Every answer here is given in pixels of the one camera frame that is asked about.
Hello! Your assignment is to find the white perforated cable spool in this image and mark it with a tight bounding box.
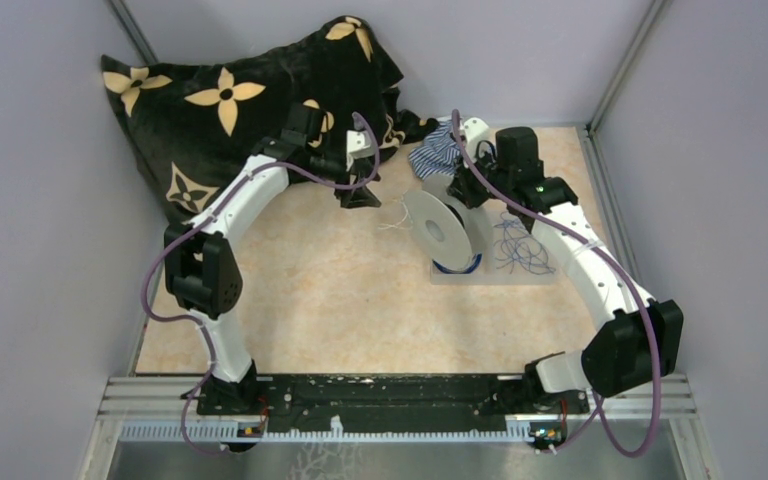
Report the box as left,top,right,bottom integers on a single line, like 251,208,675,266
403,174,485,272

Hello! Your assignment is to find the white slotted cable duct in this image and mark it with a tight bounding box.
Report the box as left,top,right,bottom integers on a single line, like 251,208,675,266
119,414,561,444

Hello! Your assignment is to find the aluminium rail frame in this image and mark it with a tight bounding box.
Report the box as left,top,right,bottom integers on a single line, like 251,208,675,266
81,373,719,479

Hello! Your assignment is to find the blue tangled thin cable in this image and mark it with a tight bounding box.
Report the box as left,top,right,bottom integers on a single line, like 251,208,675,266
491,210,558,277

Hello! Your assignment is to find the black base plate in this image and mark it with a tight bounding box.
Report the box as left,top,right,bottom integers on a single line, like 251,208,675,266
196,373,590,433

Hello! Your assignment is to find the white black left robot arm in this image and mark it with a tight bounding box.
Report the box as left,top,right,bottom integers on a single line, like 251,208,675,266
162,104,381,414

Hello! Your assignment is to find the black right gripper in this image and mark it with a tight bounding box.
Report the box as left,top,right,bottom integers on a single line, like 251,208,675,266
447,145,512,210

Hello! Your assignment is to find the black blanket with beige flowers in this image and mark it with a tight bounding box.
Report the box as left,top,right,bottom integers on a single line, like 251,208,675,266
100,15,438,222

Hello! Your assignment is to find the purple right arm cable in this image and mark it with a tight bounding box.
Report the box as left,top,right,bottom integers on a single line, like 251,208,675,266
450,109,664,460

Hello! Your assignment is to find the blue coiled cable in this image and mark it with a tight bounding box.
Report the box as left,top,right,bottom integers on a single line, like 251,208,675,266
430,254,485,276

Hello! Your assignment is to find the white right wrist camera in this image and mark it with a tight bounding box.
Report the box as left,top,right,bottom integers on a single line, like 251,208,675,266
452,117,493,159

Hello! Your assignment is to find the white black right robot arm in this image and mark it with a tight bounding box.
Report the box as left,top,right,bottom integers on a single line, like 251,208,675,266
448,119,683,412

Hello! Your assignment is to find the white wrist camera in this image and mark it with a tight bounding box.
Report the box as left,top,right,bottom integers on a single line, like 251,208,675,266
345,130,378,163
452,117,493,159

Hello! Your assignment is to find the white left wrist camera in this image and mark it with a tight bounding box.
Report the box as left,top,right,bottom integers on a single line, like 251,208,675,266
345,130,378,163

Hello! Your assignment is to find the blue white striped cloth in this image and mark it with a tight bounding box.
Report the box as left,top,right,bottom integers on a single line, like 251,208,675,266
408,120,460,181

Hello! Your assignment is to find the clear plastic tray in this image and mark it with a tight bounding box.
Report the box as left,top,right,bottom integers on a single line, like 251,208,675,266
429,210,560,286

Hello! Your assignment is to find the white thin cable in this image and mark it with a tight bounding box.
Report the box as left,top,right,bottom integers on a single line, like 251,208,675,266
377,195,415,233

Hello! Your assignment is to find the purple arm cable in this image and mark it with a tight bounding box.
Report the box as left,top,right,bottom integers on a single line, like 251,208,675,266
140,111,383,457
450,109,664,460

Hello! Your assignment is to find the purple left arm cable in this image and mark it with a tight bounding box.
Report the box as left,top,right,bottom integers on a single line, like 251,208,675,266
140,111,383,457

